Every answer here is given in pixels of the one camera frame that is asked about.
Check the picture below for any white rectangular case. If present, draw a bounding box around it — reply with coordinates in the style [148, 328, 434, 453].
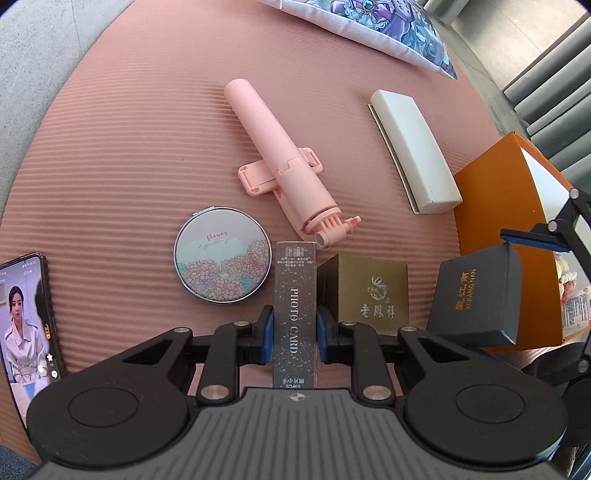
[368, 89, 463, 215]

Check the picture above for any dark blue gift box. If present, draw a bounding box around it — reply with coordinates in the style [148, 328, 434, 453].
[426, 242, 522, 347]

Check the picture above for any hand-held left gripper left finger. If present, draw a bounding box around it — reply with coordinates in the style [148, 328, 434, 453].
[108, 305, 275, 406]

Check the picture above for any grey photo card box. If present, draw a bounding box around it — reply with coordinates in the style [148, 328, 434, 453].
[273, 241, 318, 389]

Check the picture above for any gold gift box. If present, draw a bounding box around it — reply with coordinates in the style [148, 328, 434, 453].
[318, 253, 410, 337]

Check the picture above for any round floral compact mirror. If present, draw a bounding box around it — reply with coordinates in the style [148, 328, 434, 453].
[174, 206, 271, 304]

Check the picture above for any pink selfie stick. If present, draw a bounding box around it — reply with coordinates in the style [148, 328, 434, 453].
[225, 78, 361, 248]

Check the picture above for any smartphone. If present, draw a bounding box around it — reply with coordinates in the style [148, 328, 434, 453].
[0, 251, 65, 435]

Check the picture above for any orange cardboard box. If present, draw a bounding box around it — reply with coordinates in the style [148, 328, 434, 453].
[452, 132, 591, 354]

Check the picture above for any pink ribbed mat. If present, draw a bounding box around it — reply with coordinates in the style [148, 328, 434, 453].
[0, 0, 509, 464]

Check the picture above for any grey curtain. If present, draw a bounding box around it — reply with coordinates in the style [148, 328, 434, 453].
[422, 0, 591, 182]

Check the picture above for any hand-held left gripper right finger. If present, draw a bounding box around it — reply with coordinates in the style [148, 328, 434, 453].
[316, 305, 485, 403]

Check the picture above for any printed pillow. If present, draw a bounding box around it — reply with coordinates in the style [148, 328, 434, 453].
[259, 0, 458, 80]

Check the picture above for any crochet flower doll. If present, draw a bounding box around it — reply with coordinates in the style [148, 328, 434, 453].
[556, 256, 579, 301]

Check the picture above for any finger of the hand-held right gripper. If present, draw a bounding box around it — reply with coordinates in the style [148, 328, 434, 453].
[522, 342, 591, 391]
[500, 188, 591, 259]

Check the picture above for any white printed packet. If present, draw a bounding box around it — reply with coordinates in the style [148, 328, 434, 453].
[561, 286, 591, 330]

